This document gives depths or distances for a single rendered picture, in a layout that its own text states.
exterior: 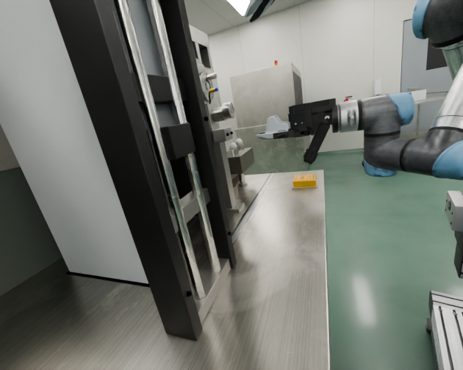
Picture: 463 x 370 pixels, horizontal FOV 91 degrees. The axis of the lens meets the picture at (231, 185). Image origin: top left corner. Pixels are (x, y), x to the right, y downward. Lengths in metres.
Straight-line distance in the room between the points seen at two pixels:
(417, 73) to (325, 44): 1.60
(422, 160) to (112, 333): 0.63
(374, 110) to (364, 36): 4.61
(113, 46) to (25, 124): 0.31
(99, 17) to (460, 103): 0.59
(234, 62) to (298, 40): 1.31
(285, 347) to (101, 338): 0.26
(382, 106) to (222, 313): 0.54
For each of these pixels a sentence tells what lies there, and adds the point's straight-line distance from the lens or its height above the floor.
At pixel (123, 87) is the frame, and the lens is 0.24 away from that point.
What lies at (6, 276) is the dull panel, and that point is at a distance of 0.70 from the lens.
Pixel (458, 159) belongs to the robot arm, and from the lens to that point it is 0.57.
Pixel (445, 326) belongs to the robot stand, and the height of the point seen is 0.23.
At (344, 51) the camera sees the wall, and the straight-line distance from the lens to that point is 5.17.
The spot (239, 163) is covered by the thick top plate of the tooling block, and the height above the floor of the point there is 1.01.
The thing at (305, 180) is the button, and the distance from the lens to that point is 0.77.
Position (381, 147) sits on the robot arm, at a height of 1.03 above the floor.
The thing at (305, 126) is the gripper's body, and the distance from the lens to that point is 0.63.
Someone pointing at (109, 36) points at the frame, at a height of 1.25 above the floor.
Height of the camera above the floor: 1.17
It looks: 17 degrees down
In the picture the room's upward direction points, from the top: 10 degrees counter-clockwise
